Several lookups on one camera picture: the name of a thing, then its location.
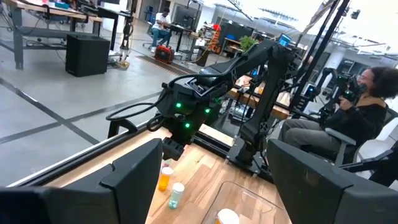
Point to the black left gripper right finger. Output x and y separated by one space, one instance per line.
326 199

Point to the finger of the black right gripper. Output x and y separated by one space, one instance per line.
173 149

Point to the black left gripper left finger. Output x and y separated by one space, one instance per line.
77 205

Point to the teal pill bottle red pills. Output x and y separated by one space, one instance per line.
166 163

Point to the small teal pill bottle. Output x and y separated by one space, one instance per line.
175 199

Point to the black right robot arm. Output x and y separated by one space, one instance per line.
273 87

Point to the clear plastic bin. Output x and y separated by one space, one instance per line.
248 202

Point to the office chair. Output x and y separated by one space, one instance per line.
340 137

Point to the red black machine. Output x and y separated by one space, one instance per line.
164 54

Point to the person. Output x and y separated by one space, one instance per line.
357 124
161 25

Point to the wooden table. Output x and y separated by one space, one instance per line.
280 112

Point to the green plant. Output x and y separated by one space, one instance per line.
248 43

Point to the black speaker box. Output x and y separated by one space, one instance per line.
87 56

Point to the blue lit monitor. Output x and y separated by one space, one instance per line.
284 40

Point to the wooden workbench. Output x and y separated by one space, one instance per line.
18 34

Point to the black aluminium frame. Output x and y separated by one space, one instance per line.
214 145

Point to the black frame bracket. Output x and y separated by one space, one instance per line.
124 124

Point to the black rig camera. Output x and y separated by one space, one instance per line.
355 14

